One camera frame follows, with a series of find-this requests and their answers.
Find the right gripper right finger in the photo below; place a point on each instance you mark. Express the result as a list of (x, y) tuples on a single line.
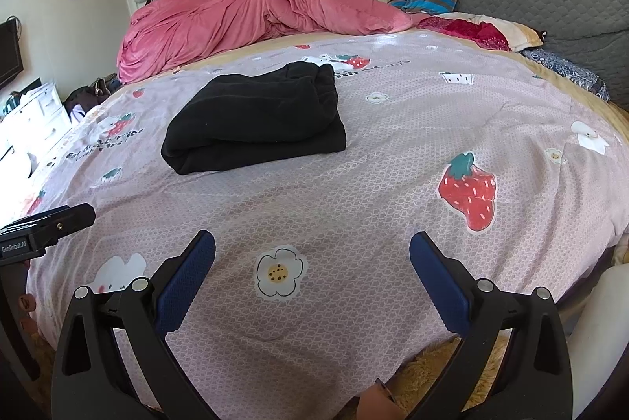
[(534, 380)]

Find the black and orange sweater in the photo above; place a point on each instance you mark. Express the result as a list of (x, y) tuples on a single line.
[(237, 120)]

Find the dark clothes pile on floor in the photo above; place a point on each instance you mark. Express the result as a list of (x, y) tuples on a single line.
[(85, 98)]

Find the person's left hand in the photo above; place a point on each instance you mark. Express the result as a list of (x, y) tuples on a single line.
[(27, 305)]

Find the person's right hand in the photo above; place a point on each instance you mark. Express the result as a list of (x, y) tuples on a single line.
[(377, 403)]

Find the white chest of drawers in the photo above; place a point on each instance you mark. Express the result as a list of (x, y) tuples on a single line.
[(38, 123)]

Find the black television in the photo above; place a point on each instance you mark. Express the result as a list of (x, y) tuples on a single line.
[(10, 56)]

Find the pink strawberry print quilt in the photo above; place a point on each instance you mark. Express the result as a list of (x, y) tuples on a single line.
[(513, 170)]

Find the pink crumpled duvet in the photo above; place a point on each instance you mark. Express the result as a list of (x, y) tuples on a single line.
[(169, 33)]

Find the blue patterned pillow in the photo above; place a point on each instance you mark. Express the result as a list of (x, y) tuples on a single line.
[(580, 76)]

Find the red patterned pillow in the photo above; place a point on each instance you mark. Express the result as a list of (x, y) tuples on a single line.
[(487, 32)]

